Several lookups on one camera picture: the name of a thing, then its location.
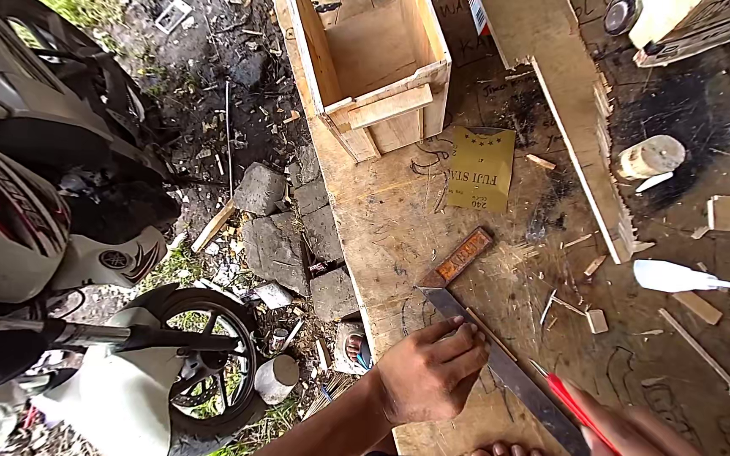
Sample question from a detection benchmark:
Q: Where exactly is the person's left hand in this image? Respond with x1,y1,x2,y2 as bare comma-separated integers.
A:
378,315,490,426

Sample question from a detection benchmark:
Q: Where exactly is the person's right hand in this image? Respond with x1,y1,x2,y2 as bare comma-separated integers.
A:
560,380,707,456

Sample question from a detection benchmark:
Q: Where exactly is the try square with rusty handle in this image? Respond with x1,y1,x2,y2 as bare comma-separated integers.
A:
416,226,592,456

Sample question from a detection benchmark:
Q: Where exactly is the person's left forearm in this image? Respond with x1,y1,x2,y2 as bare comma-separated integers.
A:
253,367,398,456

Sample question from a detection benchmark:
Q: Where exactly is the thin brown wood stick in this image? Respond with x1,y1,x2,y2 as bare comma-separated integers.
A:
466,308,518,363

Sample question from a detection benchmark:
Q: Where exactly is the long thin wood strip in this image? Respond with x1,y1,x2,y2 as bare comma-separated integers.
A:
659,308,730,420

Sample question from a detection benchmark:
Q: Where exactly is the bundle of thin straws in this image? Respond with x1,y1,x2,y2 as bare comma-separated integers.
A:
302,374,358,421

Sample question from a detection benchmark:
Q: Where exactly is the rectangular brown wood offcut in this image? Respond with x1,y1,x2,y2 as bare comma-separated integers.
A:
672,290,724,326

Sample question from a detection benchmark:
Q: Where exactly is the white glue bottle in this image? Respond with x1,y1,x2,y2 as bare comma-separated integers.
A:
632,258,730,293

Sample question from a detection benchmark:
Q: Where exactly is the white cylindrical block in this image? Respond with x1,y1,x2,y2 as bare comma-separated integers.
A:
254,355,300,406

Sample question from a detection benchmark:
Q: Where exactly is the yellow sandpaper sheet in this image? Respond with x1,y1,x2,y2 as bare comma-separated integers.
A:
446,125,517,213

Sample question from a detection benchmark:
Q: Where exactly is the crumpled white packet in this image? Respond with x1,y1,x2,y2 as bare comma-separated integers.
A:
254,282,294,310

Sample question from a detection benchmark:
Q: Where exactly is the group of grey paving stones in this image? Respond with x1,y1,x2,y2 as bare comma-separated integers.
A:
235,146,361,323

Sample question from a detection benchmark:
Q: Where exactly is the square light wood block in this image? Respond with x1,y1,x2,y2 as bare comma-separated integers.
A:
707,194,730,233

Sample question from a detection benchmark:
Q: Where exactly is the open wooden box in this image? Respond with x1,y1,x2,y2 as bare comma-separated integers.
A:
286,0,452,163

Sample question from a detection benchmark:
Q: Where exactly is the round wooden cylinder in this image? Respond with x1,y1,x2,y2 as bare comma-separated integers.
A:
618,134,686,180

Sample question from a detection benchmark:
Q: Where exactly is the long wood offcut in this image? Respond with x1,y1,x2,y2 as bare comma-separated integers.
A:
191,199,237,253

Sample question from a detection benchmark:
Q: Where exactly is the plywood board with jagged edge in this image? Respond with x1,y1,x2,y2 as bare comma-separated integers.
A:
480,0,638,265

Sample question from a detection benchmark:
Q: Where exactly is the thin metal rod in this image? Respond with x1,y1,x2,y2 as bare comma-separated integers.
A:
225,81,234,200

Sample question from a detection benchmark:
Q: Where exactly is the white red label packet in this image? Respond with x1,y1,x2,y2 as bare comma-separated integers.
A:
468,0,491,37

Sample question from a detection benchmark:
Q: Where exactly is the black round cap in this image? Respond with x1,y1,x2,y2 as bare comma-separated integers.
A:
603,0,643,37

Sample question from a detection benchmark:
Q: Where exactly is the white motorcycle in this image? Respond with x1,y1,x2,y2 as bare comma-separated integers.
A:
0,0,266,456

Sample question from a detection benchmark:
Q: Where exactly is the white rectangular frame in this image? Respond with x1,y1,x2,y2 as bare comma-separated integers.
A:
155,0,193,35

